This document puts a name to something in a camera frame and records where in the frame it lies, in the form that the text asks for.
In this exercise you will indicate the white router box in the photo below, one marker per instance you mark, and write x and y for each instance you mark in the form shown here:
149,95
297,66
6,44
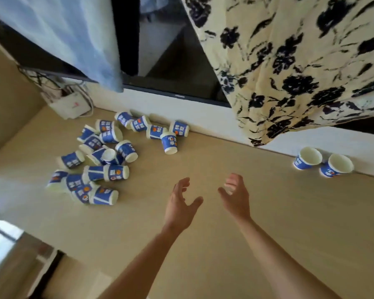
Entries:
69,105

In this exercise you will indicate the black television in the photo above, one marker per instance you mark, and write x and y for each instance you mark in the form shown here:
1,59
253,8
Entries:
174,59

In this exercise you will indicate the person's left hand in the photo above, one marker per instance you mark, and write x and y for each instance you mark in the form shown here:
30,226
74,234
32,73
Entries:
177,211

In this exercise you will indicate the cream floral cloth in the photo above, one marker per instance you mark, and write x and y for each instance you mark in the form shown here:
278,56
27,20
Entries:
283,74

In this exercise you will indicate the blue tie-dye cloth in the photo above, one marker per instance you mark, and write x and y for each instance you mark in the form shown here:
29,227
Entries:
65,27

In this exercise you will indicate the person's right forearm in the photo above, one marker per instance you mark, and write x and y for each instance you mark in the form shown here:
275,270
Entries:
277,264

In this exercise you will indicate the person's right hand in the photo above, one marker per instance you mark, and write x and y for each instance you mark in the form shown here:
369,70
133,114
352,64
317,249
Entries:
240,203

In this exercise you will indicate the pile of paper cups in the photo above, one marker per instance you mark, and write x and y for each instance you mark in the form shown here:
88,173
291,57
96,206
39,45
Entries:
117,172

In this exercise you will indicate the blue white paper cup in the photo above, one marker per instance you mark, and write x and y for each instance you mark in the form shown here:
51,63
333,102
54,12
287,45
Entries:
328,171
302,163

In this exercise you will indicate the person's left forearm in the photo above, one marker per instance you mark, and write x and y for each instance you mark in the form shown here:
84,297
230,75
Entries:
137,270

